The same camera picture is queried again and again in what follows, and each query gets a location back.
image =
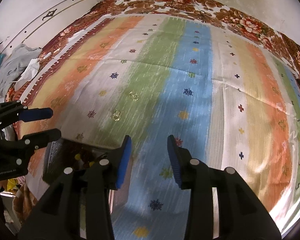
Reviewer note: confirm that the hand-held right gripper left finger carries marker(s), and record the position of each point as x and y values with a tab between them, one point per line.
123	162

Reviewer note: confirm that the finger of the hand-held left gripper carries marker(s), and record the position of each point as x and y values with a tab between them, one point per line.
43	136
37	113

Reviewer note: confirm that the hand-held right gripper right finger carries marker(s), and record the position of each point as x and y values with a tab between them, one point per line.
175	160

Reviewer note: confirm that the silver metal tin box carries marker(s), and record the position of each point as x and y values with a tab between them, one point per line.
62	160

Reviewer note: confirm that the striped pastel mat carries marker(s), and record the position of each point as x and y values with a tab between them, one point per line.
190	120

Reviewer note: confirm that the white crumpled cloth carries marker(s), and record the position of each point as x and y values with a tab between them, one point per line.
30	70

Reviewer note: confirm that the grey clothing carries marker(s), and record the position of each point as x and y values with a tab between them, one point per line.
12	62

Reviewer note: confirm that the small white device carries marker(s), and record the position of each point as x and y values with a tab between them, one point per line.
46	55

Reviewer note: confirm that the white bed headboard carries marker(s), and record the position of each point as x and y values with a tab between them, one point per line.
52	5

